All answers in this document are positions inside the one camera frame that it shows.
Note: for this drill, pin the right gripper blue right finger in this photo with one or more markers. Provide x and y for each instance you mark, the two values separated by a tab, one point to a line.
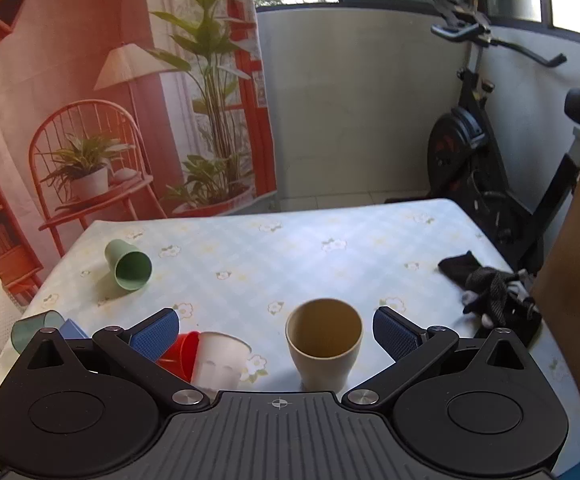
415	351

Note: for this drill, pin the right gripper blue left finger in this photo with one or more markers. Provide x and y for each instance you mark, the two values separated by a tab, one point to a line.
134	353

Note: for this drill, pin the beige speckled cup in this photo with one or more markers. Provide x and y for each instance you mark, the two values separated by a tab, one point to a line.
324	338

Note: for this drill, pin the red plastic cup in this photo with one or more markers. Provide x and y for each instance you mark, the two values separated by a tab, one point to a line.
179	360

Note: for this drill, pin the blue plastic cup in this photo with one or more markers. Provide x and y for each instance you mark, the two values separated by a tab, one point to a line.
70	330

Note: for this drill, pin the green plastic cup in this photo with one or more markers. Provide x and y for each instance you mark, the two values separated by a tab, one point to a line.
131	269

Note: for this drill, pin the white plastic cup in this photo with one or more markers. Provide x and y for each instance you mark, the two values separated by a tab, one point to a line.
219	362

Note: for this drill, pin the teal translucent cup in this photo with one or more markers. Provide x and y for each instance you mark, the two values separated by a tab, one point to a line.
25	329

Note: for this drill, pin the floral checked tablecloth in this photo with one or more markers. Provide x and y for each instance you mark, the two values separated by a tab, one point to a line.
243	275

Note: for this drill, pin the black exercise bike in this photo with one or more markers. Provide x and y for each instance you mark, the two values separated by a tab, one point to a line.
464	162

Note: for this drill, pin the red printed backdrop curtain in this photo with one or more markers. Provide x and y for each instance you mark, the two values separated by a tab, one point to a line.
124	110

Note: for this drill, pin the black glove with strap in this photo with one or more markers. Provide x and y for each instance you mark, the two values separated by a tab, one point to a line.
497	298

